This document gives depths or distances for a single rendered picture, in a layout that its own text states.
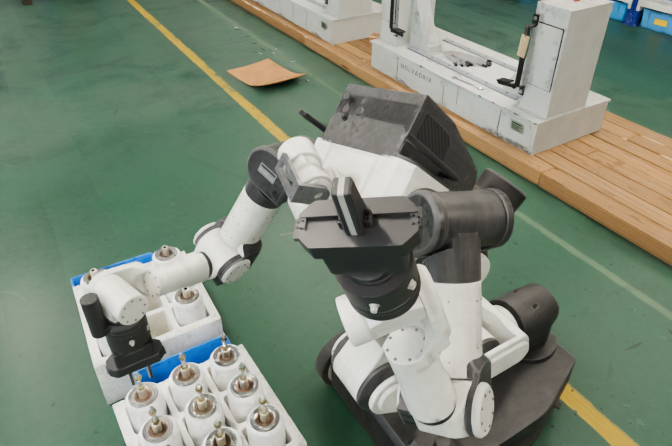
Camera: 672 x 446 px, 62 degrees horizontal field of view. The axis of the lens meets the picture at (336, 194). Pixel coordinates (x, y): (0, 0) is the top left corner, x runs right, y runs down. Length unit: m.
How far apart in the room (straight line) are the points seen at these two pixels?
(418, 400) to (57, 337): 1.63
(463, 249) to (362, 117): 0.33
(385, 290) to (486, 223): 0.33
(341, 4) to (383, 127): 3.37
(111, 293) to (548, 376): 1.22
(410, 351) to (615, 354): 1.48
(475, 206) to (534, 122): 2.08
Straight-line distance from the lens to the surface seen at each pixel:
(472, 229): 0.86
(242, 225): 1.24
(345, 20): 4.38
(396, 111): 0.99
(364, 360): 1.34
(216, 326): 1.88
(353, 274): 0.57
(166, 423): 1.56
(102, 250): 2.55
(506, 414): 1.69
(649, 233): 2.65
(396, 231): 0.52
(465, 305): 0.86
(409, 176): 0.93
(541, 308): 1.74
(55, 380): 2.10
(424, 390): 0.79
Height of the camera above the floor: 1.51
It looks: 34 degrees down
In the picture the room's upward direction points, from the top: straight up
